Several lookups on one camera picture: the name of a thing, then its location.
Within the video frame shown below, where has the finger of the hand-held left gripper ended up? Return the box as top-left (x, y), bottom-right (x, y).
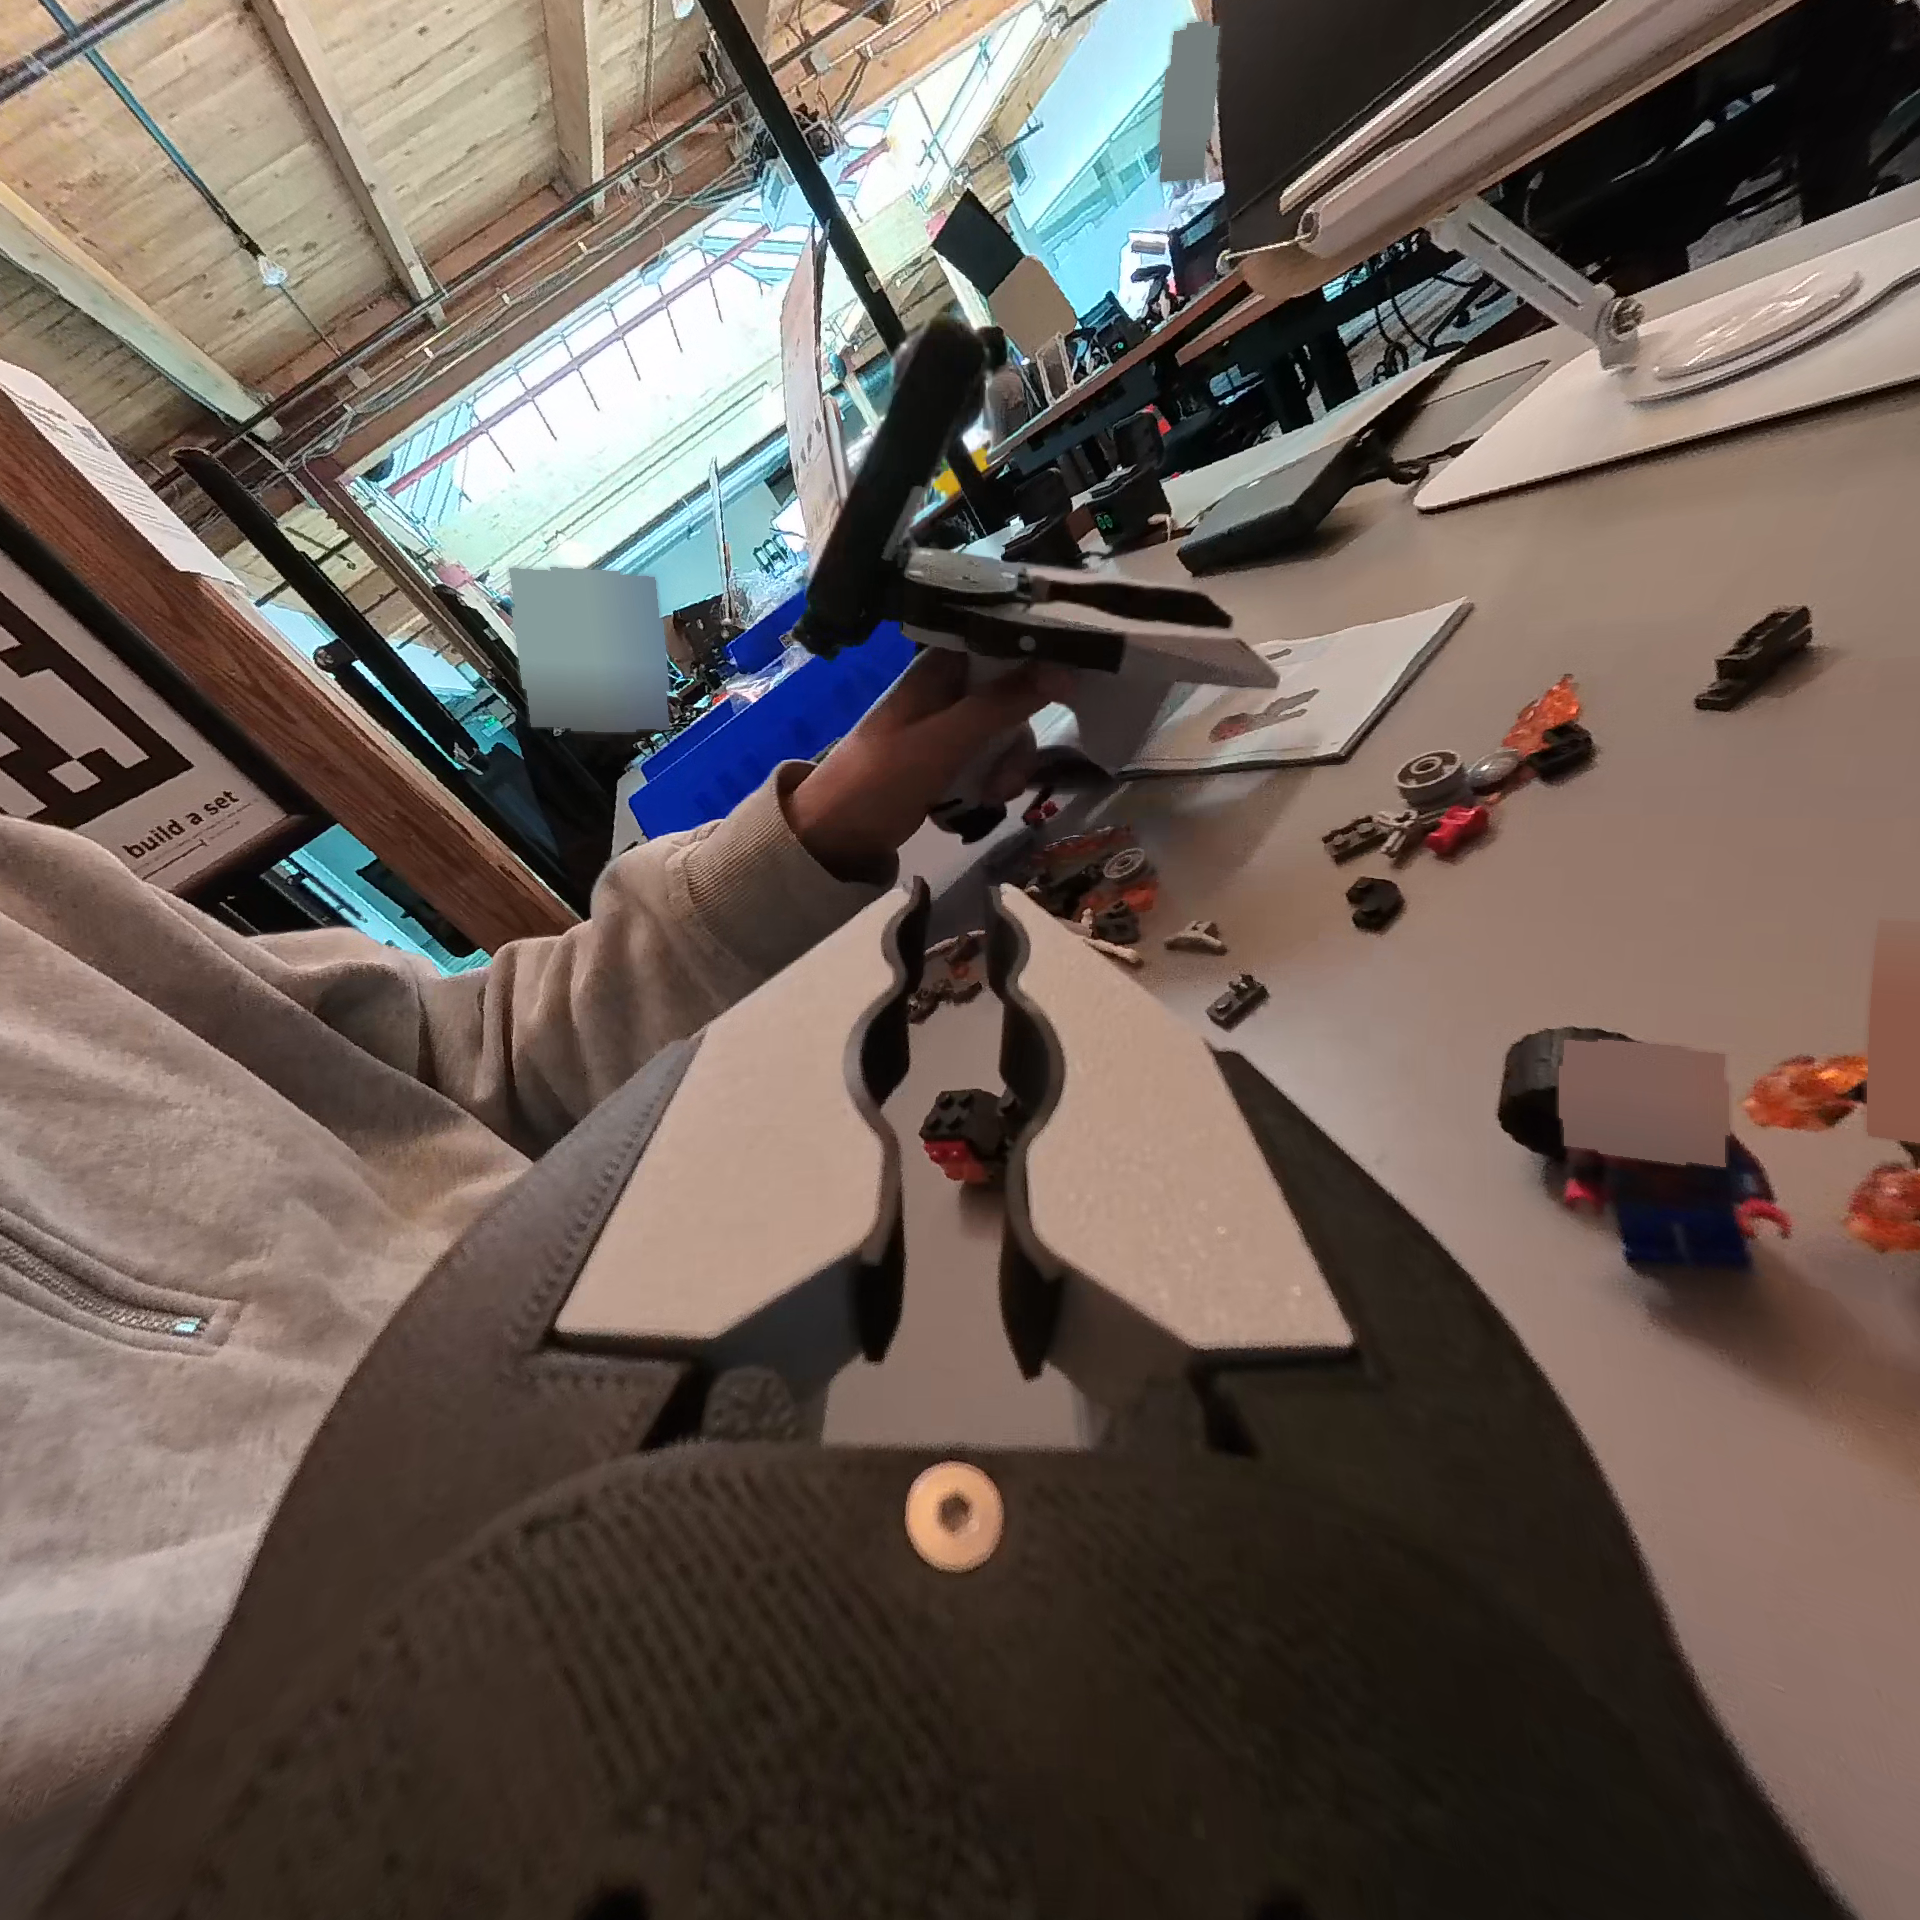
top-left (914, 604), bottom-right (1280, 692)
top-left (961, 566), bottom-right (1236, 636)

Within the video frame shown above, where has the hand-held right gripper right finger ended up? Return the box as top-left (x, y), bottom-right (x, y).
top-left (991, 881), bottom-right (1360, 1375)

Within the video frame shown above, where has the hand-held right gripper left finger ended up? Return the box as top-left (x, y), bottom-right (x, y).
top-left (551, 878), bottom-right (933, 1365)

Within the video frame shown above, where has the black and red lego assembly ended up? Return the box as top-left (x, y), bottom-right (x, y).
top-left (919, 1085), bottom-right (1027, 1188)

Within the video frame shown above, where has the person's left forearm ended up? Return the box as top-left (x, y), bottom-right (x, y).
top-left (411, 762), bottom-right (903, 1120)

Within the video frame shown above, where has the lego instruction booklet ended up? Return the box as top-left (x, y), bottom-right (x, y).
top-left (1115, 594), bottom-right (1477, 780)

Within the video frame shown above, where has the black rounded lego tyre piece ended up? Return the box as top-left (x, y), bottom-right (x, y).
top-left (1498, 1025), bottom-right (1640, 1158)

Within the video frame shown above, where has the blue red lego minifigure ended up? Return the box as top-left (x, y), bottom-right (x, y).
top-left (1560, 1151), bottom-right (1796, 1274)

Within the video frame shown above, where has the long black lego piece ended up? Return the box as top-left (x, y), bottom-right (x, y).
top-left (1693, 606), bottom-right (1815, 713)

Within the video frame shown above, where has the person's left hand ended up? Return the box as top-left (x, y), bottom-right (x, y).
top-left (786, 655), bottom-right (1087, 889)

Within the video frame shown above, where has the black flat device box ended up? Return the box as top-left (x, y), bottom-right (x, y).
top-left (1176, 432), bottom-right (1393, 578)

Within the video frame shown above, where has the black metal pole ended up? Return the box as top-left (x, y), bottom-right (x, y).
top-left (695, 0), bottom-right (1008, 521)

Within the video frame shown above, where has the blue plastic bin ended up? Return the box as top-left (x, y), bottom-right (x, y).
top-left (628, 613), bottom-right (921, 842)

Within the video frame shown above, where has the silver monitor stand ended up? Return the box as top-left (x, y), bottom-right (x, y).
top-left (1408, 192), bottom-right (1920, 516)

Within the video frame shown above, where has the person in grey hoodie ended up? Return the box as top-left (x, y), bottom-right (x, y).
top-left (0, 815), bottom-right (706, 1920)

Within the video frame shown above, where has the white paper note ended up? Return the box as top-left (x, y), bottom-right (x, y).
top-left (0, 358), bottom-right (243, 581)

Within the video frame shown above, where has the black white code sign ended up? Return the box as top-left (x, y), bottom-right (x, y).
top-left (0, 576), bottom-right (289, 895)

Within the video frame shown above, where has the wooden post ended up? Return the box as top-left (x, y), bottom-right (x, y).
top-left (0, 375), bottom-right (581, 954)

